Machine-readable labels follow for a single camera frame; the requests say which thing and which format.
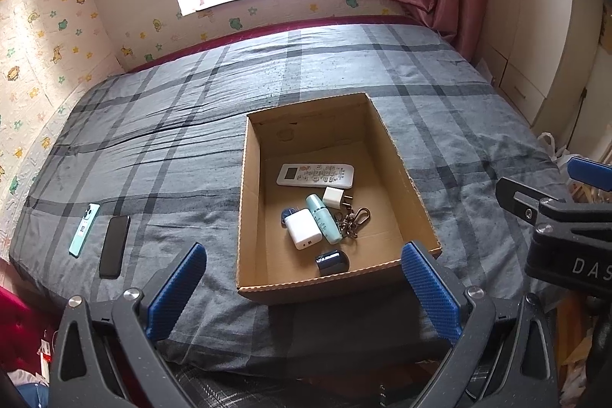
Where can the small white charger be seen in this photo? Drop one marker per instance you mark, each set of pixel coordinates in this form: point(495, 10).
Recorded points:
point(331, 196)

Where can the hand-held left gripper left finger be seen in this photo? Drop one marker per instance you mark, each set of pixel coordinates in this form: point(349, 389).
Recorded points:
point(174, 293)

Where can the blue clothing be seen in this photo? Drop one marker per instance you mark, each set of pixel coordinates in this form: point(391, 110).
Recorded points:
point(33, 396)

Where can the teal cosmetic bottle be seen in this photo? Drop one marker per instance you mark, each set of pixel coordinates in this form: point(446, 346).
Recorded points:
point(322, 219)

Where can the large white charger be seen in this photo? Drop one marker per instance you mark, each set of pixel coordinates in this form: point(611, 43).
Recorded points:
point(301, 229)

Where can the dark blue case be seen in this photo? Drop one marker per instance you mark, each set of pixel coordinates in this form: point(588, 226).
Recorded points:
point(331, 261)

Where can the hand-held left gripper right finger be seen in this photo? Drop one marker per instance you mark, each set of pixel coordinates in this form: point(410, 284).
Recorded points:
point(430, 293)

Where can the teal phone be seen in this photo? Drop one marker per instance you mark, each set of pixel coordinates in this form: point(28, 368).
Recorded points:
point(83, 229)

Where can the red cloth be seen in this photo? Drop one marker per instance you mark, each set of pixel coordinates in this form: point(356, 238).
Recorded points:
point(19, 322)

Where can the blue oval tag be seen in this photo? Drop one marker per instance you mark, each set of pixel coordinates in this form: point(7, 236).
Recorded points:
point(287, 214)

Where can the white plastic bag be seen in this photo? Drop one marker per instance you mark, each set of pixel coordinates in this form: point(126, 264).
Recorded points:
point(554, 150)

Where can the brown cardboard box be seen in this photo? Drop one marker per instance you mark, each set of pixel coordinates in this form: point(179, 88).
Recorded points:
point(382, 236)

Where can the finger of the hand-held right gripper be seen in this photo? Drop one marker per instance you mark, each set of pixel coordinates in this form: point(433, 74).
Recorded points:
point(521, 197)
point(593, 174)

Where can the beige wardrobe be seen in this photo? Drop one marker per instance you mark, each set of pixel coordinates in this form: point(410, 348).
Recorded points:
point(535, 30)

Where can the white remote control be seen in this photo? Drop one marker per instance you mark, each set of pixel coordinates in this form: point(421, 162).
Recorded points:
point(315, 175)

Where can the grey plaid blanket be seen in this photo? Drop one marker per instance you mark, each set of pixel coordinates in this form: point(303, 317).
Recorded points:
point(191, 126)

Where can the black phone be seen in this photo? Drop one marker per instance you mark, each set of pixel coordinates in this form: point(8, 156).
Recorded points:
point(114, 245)

